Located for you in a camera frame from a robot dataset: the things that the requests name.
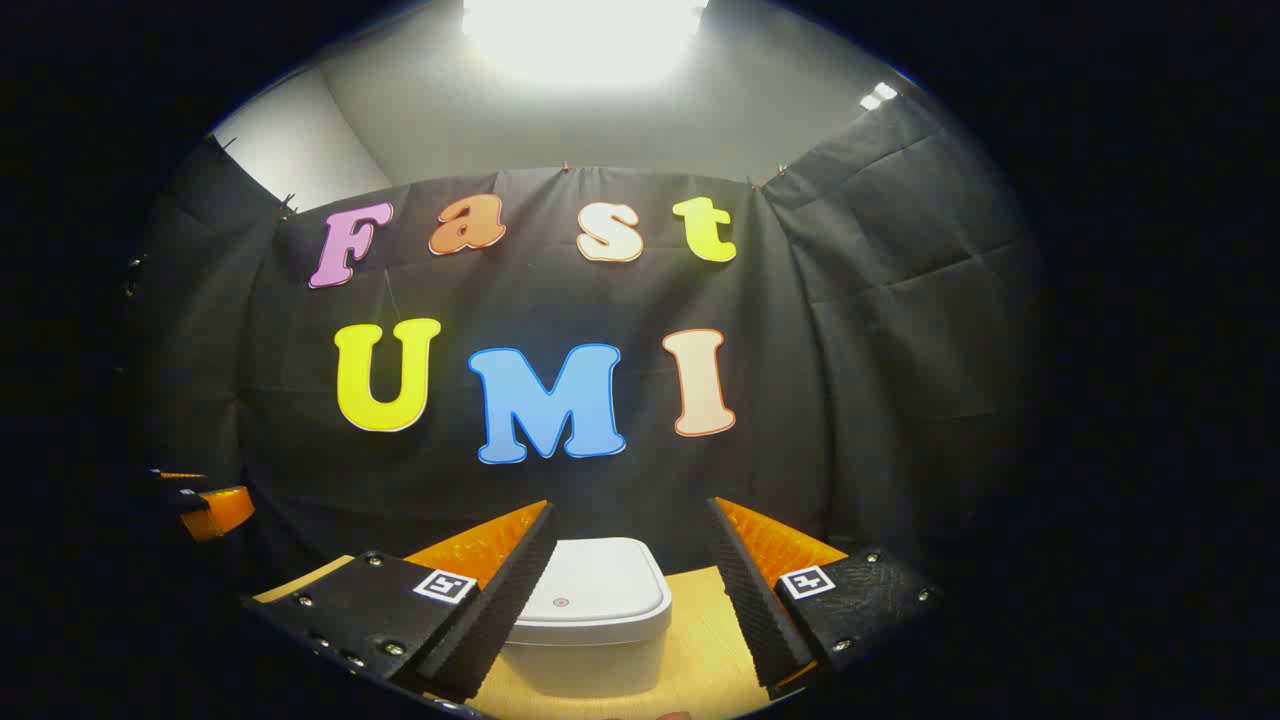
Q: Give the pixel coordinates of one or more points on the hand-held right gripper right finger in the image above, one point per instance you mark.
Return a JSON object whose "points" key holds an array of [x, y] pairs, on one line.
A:
{"points": [[755, 600]]}

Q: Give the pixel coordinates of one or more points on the black backdrop cloth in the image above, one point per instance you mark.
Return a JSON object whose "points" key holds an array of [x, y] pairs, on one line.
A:
{"points": [[600, 300]]}

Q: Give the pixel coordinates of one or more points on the small ceiling light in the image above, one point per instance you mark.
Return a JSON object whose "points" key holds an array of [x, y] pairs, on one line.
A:
{"points": [[878, 96]]}

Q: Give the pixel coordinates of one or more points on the wooden desktop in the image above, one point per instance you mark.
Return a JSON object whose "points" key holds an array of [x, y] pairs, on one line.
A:
{"points": [[705, 660]]}

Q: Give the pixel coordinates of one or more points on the large ceiling light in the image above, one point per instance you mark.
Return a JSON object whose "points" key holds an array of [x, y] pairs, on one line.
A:
{"points": [[585, 40]]}

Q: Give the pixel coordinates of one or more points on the white desktop garbage bin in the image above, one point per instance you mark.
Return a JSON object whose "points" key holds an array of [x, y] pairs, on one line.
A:
{"points": [[590, 600]]}

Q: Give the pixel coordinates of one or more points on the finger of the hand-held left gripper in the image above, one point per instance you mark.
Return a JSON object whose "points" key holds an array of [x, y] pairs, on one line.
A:
{"points": [[220, 510], [178, 482]]}

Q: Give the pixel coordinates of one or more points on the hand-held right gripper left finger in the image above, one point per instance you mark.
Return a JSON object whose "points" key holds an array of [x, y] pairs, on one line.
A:
{"points": [[505, 600]]}

